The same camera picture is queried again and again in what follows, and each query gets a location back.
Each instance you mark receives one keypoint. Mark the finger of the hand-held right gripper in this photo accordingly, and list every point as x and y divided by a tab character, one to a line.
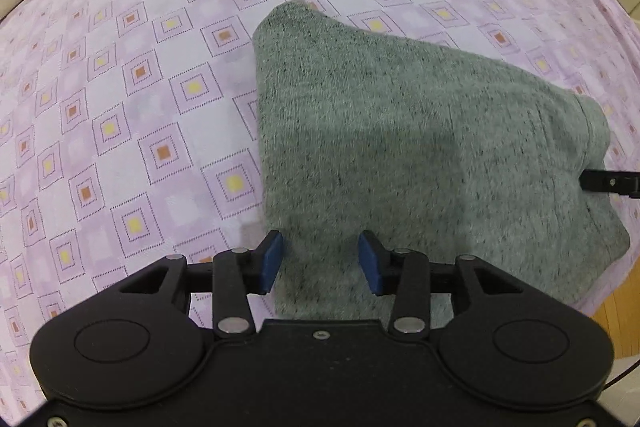
607	181

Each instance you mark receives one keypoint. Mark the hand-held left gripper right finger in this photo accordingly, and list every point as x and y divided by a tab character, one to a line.
370	263

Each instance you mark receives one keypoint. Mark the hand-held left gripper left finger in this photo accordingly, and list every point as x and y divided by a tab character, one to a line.
272	258

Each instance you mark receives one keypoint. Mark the grey speckled pants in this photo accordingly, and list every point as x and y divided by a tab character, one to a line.
400	147

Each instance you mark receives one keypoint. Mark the purple square-patterned bed sheet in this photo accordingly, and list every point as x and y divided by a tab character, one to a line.
125	107

